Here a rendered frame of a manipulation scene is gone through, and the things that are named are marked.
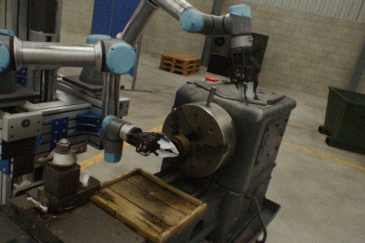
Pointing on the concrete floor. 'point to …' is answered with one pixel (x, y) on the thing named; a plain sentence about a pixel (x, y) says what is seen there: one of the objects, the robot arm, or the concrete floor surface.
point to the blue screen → (116, 25)
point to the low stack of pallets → (180, 63)
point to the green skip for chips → (345, 120)
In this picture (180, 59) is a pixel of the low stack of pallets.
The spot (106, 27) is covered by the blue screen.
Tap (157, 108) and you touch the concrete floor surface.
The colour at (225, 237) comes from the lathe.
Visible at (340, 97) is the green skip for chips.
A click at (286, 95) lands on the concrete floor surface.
